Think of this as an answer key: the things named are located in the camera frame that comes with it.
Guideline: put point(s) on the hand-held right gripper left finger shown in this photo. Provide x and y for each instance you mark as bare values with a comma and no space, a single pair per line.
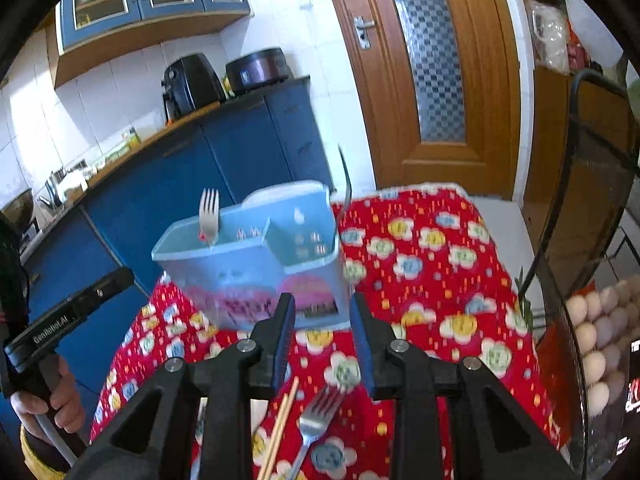
285,340

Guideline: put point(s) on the red floral tablecloth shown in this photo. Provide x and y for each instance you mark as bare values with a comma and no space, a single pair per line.
440,280

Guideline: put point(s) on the red boxes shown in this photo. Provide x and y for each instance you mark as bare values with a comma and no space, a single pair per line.
582,52

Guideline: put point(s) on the steel bowl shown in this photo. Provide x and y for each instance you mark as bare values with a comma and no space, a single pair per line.
16,207

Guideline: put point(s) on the yellow-green jar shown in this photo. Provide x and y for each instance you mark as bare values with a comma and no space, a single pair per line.
131,139

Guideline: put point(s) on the wooden side cabinet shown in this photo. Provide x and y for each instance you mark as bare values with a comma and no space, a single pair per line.
550,125

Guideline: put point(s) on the white floral teapot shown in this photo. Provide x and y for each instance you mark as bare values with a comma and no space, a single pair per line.
73,180

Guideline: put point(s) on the steel fork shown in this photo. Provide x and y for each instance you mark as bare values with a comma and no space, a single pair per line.
315,420
209,215

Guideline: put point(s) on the blue base cabinet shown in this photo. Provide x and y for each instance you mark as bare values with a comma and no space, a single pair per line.
240,150

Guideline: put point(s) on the person's left hand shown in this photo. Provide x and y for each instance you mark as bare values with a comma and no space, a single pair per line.
67,410

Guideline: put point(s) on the blue glass-door wall cabinet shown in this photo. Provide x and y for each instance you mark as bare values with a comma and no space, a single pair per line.
150,15

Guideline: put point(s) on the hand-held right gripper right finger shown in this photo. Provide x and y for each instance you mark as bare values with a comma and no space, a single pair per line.
361,345

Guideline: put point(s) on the steel table knife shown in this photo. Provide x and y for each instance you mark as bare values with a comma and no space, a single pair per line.
346,185

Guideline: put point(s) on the wooden chopstick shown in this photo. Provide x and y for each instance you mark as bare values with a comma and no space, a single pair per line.
274,435
282,430

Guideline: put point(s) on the green plant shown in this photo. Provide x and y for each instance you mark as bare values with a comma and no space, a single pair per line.
525,305

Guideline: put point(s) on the blue plastic utensil holder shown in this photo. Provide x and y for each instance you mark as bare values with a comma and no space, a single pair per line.
225,270

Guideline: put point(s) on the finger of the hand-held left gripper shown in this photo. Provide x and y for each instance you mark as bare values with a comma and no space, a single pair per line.
107,287

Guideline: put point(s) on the tray of eggs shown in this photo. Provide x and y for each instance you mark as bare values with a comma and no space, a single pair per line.
580,310

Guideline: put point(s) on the black air fryer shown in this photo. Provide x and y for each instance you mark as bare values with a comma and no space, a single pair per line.
192,85

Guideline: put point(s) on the wooden door with glass panel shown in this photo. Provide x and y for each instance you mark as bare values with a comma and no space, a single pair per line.
380,110

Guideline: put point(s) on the white plastic bag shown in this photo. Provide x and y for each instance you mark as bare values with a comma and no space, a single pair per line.
549,35

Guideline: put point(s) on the person's left forearm yellow sleeve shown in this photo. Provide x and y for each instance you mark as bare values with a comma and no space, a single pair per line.
37,455

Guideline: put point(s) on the dark rice cooker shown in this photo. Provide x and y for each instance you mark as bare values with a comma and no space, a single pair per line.
257,70

